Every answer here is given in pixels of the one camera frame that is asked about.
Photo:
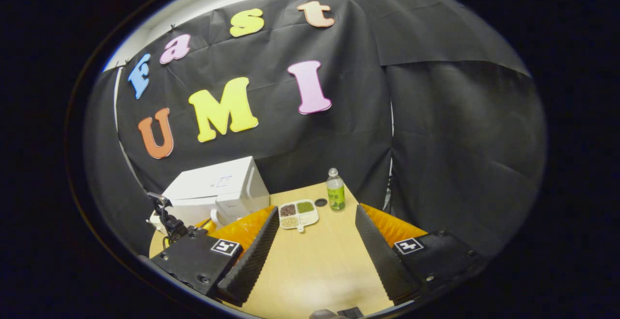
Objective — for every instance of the small black round cap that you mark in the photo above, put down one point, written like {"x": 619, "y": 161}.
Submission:
{"x": 321, "y": 202}

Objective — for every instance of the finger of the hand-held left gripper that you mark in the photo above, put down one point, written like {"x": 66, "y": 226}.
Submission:
{"x": 207, "y": 224}

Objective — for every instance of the green drink bottle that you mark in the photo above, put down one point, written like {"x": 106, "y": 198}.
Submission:
{"x": 335, "y": 195}

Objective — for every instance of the white sectioned bean dish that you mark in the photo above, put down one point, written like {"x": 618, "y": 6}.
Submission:
{"x": 298, "y": 215}

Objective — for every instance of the white microwave oven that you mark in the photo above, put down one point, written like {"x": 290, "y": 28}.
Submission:
{"x": 218, "y": 181}

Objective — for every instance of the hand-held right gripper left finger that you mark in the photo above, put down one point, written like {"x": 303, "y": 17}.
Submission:
{"x": 252, "y": 261}

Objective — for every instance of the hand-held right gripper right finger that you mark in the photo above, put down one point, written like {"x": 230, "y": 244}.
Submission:
{"x": 382, "y": 256}

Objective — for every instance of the black backdrop cloth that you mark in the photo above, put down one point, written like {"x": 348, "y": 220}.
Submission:
{"x": 460, "y": 140}

